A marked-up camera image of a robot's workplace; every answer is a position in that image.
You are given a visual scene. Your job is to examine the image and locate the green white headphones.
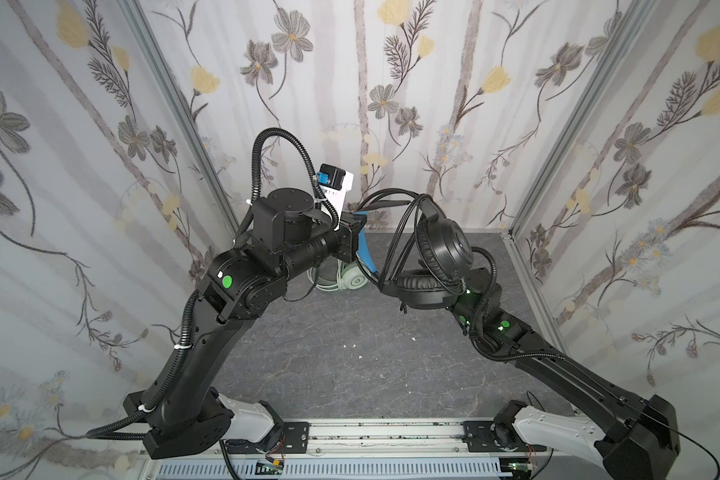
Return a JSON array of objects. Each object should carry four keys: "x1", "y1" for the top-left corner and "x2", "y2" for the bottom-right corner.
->
[{"x1": 307, "y1": 261, "x2": 369, "y2": 292}]

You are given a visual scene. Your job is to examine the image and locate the black blue headphones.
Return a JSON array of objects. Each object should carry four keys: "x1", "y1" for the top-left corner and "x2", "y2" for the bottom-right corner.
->
[{"x1": 355, "y1": 188, "x2": 474, "y2": 310}]

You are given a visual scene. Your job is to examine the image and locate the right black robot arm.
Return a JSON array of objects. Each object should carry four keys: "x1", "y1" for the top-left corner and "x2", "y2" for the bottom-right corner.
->
[{"x1": 448, "y1": 268, "x2": 681, "y2": 479}]

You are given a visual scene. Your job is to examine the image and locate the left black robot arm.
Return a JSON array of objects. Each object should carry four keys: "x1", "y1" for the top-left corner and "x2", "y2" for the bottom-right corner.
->
[{"x1": 124, "y1": 188, "x2": 366, "y2": 460}]

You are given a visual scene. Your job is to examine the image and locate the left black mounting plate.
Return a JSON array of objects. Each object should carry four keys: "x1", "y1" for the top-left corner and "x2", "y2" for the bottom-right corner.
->
[{"x1": 273, "y1": 422, "x2": 310, "y2": 455}]

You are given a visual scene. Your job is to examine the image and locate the black mounting plate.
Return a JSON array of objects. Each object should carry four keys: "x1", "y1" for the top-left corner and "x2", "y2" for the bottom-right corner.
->
[
  {"x1": 462, "y1": 420, "x2": 530, "y2": 453},
  {"x1": 273, "y1": 422, "x2": 310, "y2": 455}
]

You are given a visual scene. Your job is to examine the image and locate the left black corrugated conduit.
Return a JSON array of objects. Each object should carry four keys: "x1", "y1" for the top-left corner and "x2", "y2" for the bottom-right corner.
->
[{"x1": 85, "y1": 127, "x2": 346, "y2": 459}]

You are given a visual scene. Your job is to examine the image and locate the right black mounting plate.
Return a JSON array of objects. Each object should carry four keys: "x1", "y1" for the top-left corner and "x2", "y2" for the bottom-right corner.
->
[{"x1": 462, "y1": 420, "x2": 530, "y2": 453}]

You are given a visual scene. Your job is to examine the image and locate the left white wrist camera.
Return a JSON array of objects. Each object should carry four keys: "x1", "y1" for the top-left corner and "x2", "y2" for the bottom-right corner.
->
[{"x1": 317, "y1": 163, "x2": 354, "y2": 213}]

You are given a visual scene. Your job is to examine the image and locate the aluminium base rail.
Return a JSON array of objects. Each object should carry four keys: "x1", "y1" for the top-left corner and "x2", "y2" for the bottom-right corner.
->
[{"x1": 149, "y1": 418, "x2": 637, "y2": 466}]

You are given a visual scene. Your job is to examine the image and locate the white slotted cable duct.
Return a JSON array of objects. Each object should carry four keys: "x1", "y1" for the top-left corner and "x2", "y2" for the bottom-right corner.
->
[{"x1": 155, "y1": 458, "x2": 511, "y2": 480}]

